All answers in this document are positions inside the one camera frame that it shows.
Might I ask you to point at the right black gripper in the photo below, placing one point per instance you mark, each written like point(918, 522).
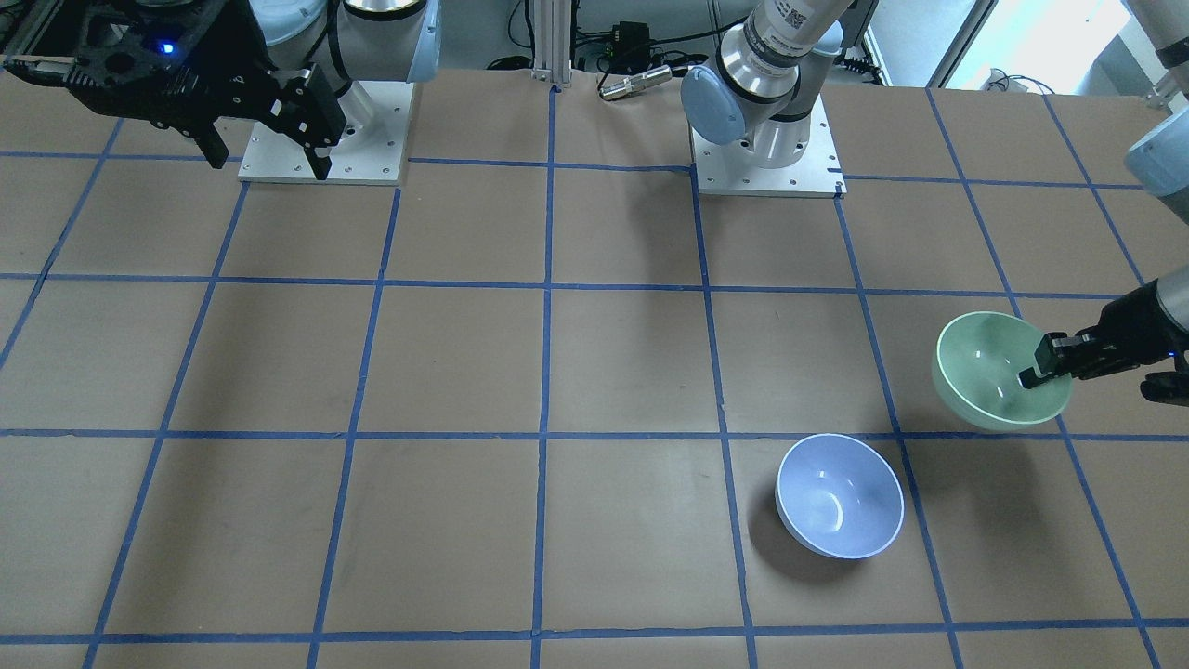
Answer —
point(243, 58)

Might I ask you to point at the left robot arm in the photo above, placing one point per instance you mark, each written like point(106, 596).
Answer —
point(754, 110)

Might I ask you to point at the aluminium frame post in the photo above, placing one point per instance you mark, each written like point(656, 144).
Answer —
point(552, 39)

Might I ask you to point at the blue bowl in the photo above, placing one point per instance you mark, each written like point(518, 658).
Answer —
point(839, 498)

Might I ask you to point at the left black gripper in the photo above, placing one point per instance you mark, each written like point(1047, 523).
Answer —
point(1135, 324)

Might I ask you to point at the silver metal cylinder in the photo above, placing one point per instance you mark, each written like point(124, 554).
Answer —
point(635, 84)

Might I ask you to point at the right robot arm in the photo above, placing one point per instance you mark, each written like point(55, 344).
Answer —
point(331, 80)

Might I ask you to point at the green bowl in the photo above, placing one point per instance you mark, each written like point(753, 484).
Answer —
point(976, 364)

